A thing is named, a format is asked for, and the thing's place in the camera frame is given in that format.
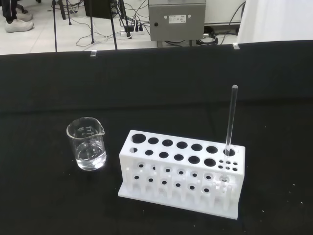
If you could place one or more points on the white test tube rack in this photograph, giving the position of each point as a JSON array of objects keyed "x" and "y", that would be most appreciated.
[{"x": 158, "y": 147}]

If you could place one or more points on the clear glass rod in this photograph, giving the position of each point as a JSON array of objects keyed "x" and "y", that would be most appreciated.
[{"x": 231, "y": 117}]

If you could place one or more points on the black bench cloth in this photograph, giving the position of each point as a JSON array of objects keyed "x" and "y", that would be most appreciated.
[{"x": 156, "y": 98}]

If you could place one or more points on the clear glass beaker with water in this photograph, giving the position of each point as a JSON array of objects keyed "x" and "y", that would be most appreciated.
[{"x": 86, "y": 159}]

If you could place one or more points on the white power strip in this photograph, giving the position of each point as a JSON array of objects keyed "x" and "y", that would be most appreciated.
[{"x": 137, "y": 33}]

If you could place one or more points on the clear cloth clip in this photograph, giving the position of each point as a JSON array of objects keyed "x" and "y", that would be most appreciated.
[
  {"x": 235, "y": 46},
  {"x": 93, "y": 54}
]

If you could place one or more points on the grey metal cabinet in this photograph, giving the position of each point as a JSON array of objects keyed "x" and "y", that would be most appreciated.
[{"x": 176, "y": 29}]

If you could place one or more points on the black tripod with thick legs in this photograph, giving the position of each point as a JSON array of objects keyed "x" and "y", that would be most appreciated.
[{"x": 113, "y": 29}]

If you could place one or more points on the thin black tripod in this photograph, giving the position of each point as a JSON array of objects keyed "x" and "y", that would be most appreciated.
[{"x": 55, "y": 29}]

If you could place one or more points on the white fabric screen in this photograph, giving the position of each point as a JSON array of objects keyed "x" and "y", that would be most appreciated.
[{"x": 276, "y": 19}]

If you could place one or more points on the person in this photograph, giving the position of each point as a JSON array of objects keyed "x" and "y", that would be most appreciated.
[{"x": 18, "y": 25}]

